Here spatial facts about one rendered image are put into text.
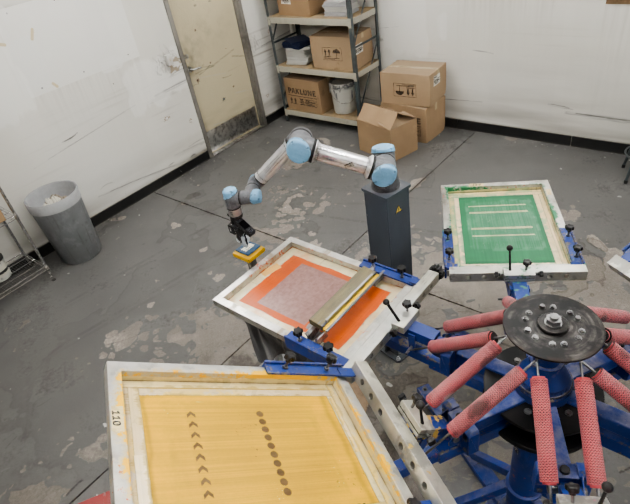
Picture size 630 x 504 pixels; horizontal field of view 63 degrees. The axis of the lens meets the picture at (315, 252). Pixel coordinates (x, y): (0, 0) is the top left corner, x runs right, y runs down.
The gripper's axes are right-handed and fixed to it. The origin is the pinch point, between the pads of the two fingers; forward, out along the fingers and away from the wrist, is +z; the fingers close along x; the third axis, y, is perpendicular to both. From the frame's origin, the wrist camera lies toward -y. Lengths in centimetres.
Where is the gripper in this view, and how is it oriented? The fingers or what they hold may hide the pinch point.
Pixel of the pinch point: (247, 245)
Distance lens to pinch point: 283.3
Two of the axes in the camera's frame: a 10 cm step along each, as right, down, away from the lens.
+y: -7.7, -2.8, 5.7
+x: -6.2, 5.4, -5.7
